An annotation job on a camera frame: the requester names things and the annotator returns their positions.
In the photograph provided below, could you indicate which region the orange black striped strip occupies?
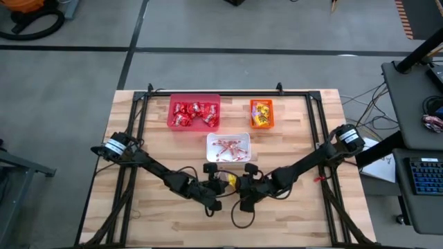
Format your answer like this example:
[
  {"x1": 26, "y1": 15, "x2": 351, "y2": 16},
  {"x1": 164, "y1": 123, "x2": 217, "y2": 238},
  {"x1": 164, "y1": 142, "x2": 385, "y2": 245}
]
[{"x1": 394, "y1": 0, "x2": 415, "y2": 40}]

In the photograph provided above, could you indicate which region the black diagonal pole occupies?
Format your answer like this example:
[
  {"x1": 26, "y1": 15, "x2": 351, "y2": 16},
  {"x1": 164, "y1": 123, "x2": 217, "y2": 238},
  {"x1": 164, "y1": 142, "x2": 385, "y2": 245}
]
[{"x1": 394, "y1": 26, "x2": 443, "y2": 75}]

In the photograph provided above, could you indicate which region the grey metal stand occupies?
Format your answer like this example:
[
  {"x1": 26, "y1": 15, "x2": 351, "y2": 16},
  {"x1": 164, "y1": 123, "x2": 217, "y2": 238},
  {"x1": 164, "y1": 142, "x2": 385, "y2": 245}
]
[{"x1": 0, "y1": 138, "x2": 57, "y2": 249}]

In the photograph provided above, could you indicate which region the black left wrist camera cable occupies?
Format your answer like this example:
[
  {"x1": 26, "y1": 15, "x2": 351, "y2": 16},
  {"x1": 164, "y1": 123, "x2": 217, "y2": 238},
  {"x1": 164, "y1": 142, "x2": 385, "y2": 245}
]
[{"x1": 174, "y1": 165, "x2": 213, "y2": 219}]

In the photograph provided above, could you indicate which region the white plastic bin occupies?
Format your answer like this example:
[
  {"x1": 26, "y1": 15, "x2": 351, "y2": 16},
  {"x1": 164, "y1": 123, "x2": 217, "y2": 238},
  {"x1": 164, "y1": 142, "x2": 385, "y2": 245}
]
[{"x1": 206, "y1": 131, "x2": 253, "y2": 164}]

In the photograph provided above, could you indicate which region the black backlit keyboard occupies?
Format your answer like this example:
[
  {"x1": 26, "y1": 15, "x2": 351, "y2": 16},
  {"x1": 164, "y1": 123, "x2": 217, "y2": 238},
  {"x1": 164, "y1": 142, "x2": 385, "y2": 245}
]
[{"x1": 408, "y1": 157, "x2": 443, "y2": 196}]

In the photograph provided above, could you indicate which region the white paper sheet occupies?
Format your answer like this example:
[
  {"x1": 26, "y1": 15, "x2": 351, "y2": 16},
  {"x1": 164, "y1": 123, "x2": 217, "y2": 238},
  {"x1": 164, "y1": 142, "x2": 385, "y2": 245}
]
[{"x1": 361, "y1": 138, "x2": 397, "y2": 184}]

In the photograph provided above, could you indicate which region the pink translucent plastic bin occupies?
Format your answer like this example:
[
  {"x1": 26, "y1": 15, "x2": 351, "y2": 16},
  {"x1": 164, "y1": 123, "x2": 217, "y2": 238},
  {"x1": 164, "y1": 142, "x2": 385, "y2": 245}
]
[{"x1": 166, "y1": 93, "x2": 222, "y2": 133}]

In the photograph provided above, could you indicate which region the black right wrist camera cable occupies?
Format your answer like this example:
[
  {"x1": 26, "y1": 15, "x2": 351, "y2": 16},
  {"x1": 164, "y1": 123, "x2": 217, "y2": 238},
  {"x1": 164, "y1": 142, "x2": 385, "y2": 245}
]
[{"x1": 230, "y1": 199, "x2": 256, "y2": 230}]

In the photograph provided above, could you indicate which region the black laptop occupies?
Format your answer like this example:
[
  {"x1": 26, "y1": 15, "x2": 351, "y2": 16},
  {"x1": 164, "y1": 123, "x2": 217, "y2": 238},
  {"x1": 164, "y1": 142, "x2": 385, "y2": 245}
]
[{"x1": 425, "y1": 64, "x2": 443, "y2": 93}]

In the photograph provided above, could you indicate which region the colourful candy bag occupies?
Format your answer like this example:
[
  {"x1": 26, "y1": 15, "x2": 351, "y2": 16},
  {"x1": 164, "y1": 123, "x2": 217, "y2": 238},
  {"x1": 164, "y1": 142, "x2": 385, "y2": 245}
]
[{"x1": 421, "y1": 114, "x2": 443, "y2": 134}]

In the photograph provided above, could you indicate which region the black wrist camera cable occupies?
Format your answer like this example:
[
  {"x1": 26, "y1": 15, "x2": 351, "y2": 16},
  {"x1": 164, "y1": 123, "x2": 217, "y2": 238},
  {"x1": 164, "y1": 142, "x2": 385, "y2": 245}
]
[
  {"x1": 174, "y1": 165, "x2": 213, "y2": 219},
  {"x1": 230, "y1": 199, "x2": 256, "y2": 230}
]

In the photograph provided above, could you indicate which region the black vacuum hose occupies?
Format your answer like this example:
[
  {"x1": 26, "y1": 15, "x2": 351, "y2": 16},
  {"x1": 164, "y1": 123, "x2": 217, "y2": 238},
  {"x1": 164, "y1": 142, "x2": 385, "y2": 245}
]
[{"x1": 0, "y1": 6, "x2": 66, "y2": 42}]

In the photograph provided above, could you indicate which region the orange vacuum cleaner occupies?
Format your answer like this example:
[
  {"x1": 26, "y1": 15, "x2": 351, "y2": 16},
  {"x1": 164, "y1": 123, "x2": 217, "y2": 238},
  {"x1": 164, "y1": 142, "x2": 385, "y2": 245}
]
[{"x1": 0, "y1": 0, "x2": 46, "y2": 15}]

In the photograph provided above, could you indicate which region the black aluminium table frame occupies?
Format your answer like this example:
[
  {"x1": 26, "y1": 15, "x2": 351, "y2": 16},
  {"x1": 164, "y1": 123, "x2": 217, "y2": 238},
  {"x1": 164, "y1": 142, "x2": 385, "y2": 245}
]
[{"x1": 78, "y1": 82, "x2": 377, "y2": 249}]

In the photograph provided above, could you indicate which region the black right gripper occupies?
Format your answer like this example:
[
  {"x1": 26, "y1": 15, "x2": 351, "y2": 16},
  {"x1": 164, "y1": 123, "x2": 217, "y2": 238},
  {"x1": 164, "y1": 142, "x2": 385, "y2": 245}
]
[{"x1": 235, "y1": 162, "x2": 278, "y2": 214}]

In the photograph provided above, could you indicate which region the coiled black cable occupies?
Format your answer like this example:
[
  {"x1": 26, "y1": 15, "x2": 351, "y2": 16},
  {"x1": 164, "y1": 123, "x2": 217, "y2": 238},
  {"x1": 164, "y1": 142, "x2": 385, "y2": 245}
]
[{"x1": 422, "y1": 95, "x2": 443, "y2": 117}]

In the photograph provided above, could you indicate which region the small orange mesh basket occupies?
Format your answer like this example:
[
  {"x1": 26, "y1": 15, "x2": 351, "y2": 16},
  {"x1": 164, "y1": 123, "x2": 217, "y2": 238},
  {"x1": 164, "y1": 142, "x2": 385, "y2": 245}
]
[{"x1": 248, "y1": 99, "x2": 275, "y2": 130}]

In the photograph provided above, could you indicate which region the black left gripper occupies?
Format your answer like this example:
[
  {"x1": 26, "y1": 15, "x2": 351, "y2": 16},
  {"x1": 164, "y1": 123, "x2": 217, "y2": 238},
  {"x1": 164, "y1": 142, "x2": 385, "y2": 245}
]
[{"x1": 188, "y1": 162, "x2": 230, "y2": 212}]

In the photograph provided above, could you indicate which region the black floor mat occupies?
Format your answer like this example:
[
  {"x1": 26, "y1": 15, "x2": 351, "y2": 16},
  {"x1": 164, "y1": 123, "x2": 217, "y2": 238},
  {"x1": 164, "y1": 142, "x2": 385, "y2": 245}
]
[{"x1": 401, "y1": 0, "x2": 443, "y2": 41}]

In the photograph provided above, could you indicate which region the dark grey desk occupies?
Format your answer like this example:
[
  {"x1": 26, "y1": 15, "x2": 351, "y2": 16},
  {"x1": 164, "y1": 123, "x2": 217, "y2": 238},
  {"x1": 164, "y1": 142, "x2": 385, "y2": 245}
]
[
  {"x1": 381, "y1": 60, "x2": 443, "y2": 151},
  {"x1": 392, "y1": 148, "x2": 443, "y2": 236}
]

